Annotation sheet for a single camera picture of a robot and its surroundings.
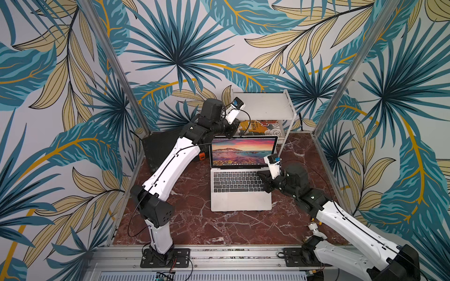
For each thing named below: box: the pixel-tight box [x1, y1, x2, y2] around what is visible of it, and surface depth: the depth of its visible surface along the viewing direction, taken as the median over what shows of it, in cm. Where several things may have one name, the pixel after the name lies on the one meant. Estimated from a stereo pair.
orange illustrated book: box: [236, 119, 283, 136], surface depth 97 cm
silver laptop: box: [209, 135, 279, 212], surface depth 87 cm
